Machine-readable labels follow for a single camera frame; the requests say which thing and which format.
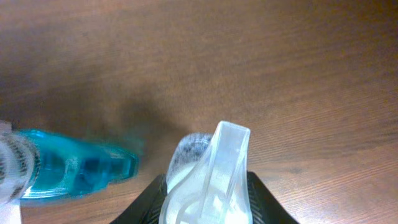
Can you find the teal mouthwash bottle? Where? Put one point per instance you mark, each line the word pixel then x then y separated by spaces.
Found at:
pixel 39 168

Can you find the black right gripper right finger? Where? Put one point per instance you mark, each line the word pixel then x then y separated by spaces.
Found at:
pixel 264 206

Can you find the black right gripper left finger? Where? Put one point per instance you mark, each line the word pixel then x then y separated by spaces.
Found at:
pixel 147 206

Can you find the clear soap pump bottle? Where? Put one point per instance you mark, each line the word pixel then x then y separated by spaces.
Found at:
pixel 207 178

